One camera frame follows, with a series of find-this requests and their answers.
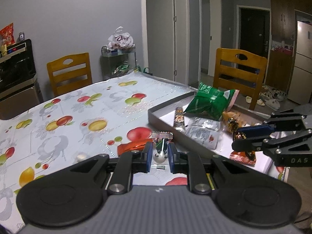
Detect brown chocolate candy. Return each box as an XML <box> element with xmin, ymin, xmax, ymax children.
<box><xmin>227</xmin><ymin>118</ymin><xmax>246</xmax><ymax>141</ymax></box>

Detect white refrigerator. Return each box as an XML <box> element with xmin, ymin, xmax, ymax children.
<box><xmin>288</xmin><ymin>21</ymin><xmax>312</xmax><ymax>105</ymax></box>

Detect brown sesame cake packet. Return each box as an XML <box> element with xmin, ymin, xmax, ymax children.
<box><xmin>230</xmin><ymin>151</ymin><xmax>256</xmax><ymax>167</ymax></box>

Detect slippers on floor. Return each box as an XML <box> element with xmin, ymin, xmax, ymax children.
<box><xmin>256</xmin><ymin>85</ymin><xmax>287</xmax><ymax>111</ymax></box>

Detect grey cardboard tray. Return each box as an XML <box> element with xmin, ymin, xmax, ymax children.
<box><xmin>148</xmin><ymin>91</ymin><xmax>289</xmax><ymax>182</ymax></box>

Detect red snack bag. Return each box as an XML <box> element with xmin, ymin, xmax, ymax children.
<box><xmin>0</xmin><ymin>23</ymin><xmax>15</xmax><ymax>45</ymax></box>

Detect near wooden chair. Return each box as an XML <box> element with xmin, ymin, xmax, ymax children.
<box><xmin>213</xmin><ymin>48</ymin><xmax>268</xmax><ymax>110</ymax></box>

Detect metal storage cart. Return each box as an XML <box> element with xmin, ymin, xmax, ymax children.
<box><xmin>100</xmin><ymin>45</ymin><xmax>137</xmax><ymax>80</ymax></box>

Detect wooden chair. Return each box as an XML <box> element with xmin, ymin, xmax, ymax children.
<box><xmin>47</xmin><ymin>52</ymin><xmax>93</xmax><ymax>97</ymax></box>
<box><xmin>213</xmin><ymin>48</ymin><xmax>268</xmax><ymax>110</ymax></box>

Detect black water dispenser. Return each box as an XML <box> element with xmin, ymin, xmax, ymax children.
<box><xmin>0</xmin><ymin>39</ymin><xmax>43</xmax><ymax>120</ymax></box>

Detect green shopping bag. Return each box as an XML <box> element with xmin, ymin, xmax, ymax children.
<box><xmin>136</xmin><ymin>66</ymin><xmax>153</xmax><ymax>75</ymax></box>

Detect yellow bread packet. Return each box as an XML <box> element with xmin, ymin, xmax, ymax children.
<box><xmin>222</xmin><ymin>112</ymin><xmax>247</xmax><ymax>127</ymax></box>

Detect fruit print tablecloth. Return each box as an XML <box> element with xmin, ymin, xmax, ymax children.
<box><xmin>1</xmin><ymin>72</ymin><xmax>191</xmax><ymax>232</ymax></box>

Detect green snack bag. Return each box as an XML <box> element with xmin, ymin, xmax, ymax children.
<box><xmin>185</xmin><ymin>82</ymin><xmax>239</xmax><ymax>121</ymax></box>

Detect white door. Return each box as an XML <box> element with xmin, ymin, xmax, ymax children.
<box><xmin>146</xmin><ymin>0</ymin><xmax>189</xmax><ymax>84</ymax></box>

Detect clear lollipop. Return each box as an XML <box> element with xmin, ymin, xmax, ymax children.
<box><xmin>151</xmin><ymin>132</ymin><xmax>173</xmax><ymax>170</ymax></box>

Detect far wooden chair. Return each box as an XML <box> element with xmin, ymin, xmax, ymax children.
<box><xmin>47</xmin><ymin>52</ymin><xmax>93</xmax><ymax>97</ymax></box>

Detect white snack sachet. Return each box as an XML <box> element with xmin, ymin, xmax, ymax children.
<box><xmin>186</xmin><ymin>117</ymin><xmax>222</xmax><ymax>150</ymax></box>

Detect white Dove plastic bag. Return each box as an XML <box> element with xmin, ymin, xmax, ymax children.
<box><xmin>107</xmin><ymin>27</ymin><xmax>134</xmax><ymax>51</ymax></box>

